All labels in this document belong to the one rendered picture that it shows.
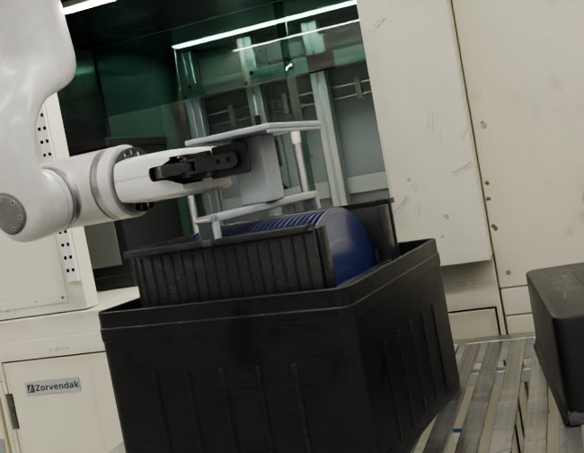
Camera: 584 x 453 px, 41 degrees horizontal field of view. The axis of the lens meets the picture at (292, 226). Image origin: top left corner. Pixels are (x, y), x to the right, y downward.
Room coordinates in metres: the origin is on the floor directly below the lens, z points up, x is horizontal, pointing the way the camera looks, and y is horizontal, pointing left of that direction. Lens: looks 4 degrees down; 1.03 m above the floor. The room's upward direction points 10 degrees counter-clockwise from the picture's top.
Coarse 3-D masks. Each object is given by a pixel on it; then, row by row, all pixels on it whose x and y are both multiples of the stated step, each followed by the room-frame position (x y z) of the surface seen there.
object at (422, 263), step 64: (128, 320) 0.75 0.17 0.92; (192, 320) 0.72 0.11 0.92; (256, 320) 0.69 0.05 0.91; (320, 320) 0.66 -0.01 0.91; (384, 320) 0.71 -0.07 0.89; (448, 320) 0.88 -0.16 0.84; (128, 384) 0.76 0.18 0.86; (192, 384) 0.73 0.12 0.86; (256, 384) 0.69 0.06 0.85; (320, 384) 0.66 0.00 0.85; (384, 384) 0.69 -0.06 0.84; (448, 384) 0.85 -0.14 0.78; (128, 448) 0.77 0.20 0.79; (192, 448) 0.73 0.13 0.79; (256, 448) 0.70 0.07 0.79; (320, 448) 0.67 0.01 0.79; (384, 448) 0.66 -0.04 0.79
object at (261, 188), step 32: (256, 128) 0.76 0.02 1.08; (288, 128) 0.79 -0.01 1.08; (320, 128) 0.86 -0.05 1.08; (256, 160) 0.81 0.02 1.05; (256, 192) 0.82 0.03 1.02; (384, 224) 0.85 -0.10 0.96; (128, 256) 0.77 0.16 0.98; (160, 256) 0.77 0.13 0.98; (192, 256) 0.75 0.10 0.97; (224, 256) 0.74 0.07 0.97; (256, 256) 0.72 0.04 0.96; (288, 256) 0.71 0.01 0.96; (320, 256) 0.70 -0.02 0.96; (384, 256) 0.88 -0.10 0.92; (160, 288) 0.77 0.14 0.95; (192, 288) 0.76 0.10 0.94; (224, 288) 0.74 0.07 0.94; (256, 288) 0.72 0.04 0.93; (288, 288) 0.71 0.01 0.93; (320, 288) 0.69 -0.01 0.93
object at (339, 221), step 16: (336, 208) 0.80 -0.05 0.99; (320, 224) 0.76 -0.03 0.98; (336, 224) 0.80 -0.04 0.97; (352, 224) 0.83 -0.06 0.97; (336, 240) 0.79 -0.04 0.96; (352, 240) 0.83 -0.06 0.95; (368, 240) 0.87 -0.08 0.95; (336, 256) 0.79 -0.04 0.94; (352, 256) 0.82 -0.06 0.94; (368, 256) 0.86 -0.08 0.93; (336, 272) 0.78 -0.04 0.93; (352, 272) 0.82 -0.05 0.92
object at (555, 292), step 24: (576, 264) 0.96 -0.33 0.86; (528, 288) 0.96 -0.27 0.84; (552, 288) 0.84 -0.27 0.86; (576, 288) 0.82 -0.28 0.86; (552, 312) 0.73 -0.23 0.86; (576, 312) 0.71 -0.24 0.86; (552, 336) 0.74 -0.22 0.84; (576, 336) 0.70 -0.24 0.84; (552, 360) 0.78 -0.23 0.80; (576, 360) 0.70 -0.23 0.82; (552, 384) 0.81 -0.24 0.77; (576, 384) 0.70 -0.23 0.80; (576, 408) 0.71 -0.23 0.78
